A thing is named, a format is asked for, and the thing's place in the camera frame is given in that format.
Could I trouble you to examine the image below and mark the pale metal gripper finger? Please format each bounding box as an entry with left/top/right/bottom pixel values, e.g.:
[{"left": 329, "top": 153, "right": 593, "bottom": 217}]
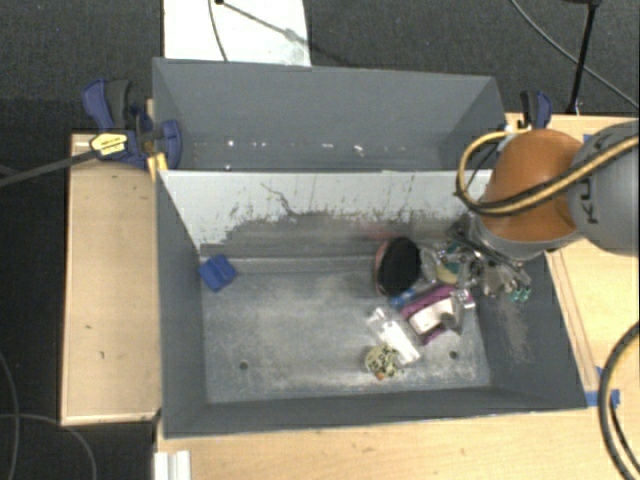
[
  {"left": 442, "top": 288, "right": 477, "bottom": 337},
  {"left": 420, "top": 244, "right": 461, "bottom": 285}
]

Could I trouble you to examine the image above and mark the black and pink round cup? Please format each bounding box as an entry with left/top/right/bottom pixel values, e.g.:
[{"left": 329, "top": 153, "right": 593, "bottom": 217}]
[{"left": 373, "top": 236, "right": 422, "bottom": 298}]

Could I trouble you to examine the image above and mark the purple and white object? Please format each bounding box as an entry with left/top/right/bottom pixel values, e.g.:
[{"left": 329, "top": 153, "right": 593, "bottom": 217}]
[{"left": 399, "top": 285, "right": 457, "bottom": 345}]

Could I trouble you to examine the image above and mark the white plastic bottle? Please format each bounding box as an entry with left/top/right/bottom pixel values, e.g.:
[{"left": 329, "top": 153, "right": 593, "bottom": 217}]
[{"left": 365, "top": 306, "right": 422, "bottom": 367}]

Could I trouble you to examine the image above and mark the cream spotted round toy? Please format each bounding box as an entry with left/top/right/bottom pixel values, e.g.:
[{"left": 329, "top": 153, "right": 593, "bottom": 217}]
[{"left": 363, "top": 344, "right": 404, "bottom": 382}]

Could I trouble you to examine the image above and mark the grey metal bin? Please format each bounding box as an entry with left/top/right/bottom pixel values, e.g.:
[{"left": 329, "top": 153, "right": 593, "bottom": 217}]
[{"left": 151, "top": 57, "right": 589, "bottom": 439}]

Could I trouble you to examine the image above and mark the blue sponge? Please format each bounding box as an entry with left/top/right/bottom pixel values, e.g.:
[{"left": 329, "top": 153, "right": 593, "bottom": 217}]
[{"left": 196, "top": 253, "right": 238, "bottom": 294}]

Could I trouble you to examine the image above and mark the pale wood board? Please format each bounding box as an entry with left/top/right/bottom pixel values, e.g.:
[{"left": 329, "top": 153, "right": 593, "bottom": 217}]
[{"left": 59, "top": 132, "right": 164, "bottom": 427}]

